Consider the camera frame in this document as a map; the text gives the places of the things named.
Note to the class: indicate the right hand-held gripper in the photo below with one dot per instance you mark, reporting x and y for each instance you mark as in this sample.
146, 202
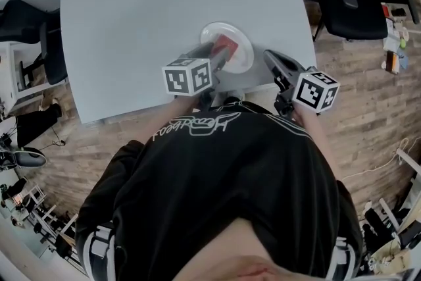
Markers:
315, 92

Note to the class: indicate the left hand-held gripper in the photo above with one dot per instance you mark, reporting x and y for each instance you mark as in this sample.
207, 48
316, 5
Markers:
187, 77

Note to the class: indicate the red object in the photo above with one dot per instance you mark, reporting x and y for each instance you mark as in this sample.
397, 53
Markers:
227, 42

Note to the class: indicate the white round plate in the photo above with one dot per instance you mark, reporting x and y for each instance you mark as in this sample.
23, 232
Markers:
243, 52

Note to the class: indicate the person's right forearm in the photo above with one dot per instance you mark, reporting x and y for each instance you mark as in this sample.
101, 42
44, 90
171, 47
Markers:
317, 138

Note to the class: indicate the person's left forearm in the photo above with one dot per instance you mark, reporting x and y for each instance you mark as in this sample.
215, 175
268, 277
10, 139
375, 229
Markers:
181, 107

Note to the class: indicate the white table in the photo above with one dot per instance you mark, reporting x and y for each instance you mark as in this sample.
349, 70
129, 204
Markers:
131, 10

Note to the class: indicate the brown box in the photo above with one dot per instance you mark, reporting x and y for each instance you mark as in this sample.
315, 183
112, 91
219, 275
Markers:
391, 62

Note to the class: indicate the white box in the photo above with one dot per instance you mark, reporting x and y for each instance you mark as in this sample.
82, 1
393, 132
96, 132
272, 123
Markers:
391, 41

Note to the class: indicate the person's black shirt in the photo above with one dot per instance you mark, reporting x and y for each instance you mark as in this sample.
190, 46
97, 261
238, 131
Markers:
213, 174

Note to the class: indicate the blue paper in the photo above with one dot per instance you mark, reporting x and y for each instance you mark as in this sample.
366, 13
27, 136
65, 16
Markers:
404, 61

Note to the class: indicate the green ball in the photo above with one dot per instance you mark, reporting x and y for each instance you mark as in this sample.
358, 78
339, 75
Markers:
402, 42

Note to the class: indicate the white tape roll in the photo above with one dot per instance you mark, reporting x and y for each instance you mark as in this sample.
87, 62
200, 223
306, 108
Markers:
405, 32

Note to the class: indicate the black backpack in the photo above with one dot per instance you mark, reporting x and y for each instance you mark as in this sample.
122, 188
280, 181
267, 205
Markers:
378, 227

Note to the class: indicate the person's face and neck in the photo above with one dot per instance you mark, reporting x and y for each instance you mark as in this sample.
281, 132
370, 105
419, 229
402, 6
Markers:
246, 253

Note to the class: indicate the small white desk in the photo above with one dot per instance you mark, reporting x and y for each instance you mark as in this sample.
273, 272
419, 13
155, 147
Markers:
13, 75

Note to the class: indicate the white desk frame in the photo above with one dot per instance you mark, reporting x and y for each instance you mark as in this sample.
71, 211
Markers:
409, 161

